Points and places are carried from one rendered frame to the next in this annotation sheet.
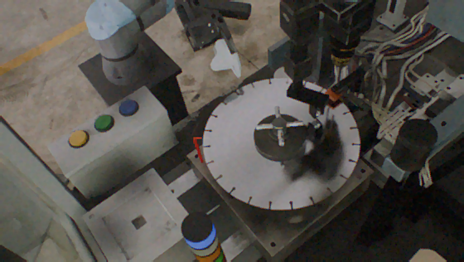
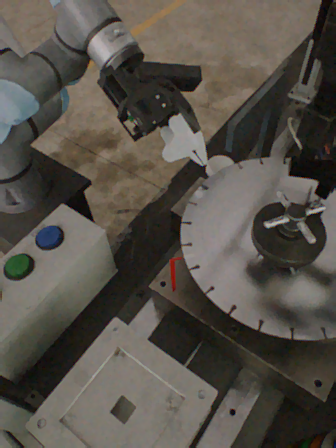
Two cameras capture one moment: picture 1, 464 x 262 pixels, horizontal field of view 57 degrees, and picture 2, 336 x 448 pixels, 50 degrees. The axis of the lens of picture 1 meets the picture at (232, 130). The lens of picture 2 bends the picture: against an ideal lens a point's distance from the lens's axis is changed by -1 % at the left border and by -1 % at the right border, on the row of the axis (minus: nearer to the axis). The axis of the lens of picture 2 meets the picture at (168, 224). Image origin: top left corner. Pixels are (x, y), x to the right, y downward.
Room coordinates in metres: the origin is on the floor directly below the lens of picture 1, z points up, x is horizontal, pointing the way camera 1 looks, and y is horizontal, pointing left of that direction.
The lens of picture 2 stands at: (0.28, 0.19, 1.42)
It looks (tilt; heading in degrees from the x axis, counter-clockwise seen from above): 54 degrees down; 338
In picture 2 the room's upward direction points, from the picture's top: 4 degrees counter-clockwise
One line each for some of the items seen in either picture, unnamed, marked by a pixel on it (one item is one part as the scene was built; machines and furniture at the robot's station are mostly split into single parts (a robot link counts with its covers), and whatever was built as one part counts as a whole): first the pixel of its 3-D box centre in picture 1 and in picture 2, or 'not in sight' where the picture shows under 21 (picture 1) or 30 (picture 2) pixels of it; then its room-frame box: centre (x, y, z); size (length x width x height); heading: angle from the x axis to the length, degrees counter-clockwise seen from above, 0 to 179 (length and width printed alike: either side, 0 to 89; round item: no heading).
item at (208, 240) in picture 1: (198, 230); not in sight; (0.23, 0.07, 1.14); 0.05 x 0.04 x 0.03; 29
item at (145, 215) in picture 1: (148, 234); (130, 417); (0.38, 0.23, 0.82); 0.18 x 0.18 x 0.15; 29
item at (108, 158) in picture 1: (117, 143); (39, 291); (0.64, 0.30, 0.82); 0.28 x 0.11 x 0.15; 119
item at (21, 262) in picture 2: (104, 123); (19, 267); (0.65, 0.31, 0.90); 0.04 x 0.04 x 0.02
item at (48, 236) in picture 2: (128, 108); (49, 238); (0.69, 0.24, 0.90); 0.04 x 0.04 x 0.02
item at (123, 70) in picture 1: (123, 55); (13, 175); (0.98, 0.29, 0.80); 0.15 x 0.15 x 0.10
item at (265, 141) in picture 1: (279, 133); (289, 228); (0.49, -0.10, 0.96); 0.11 x 0.11 x 0.03
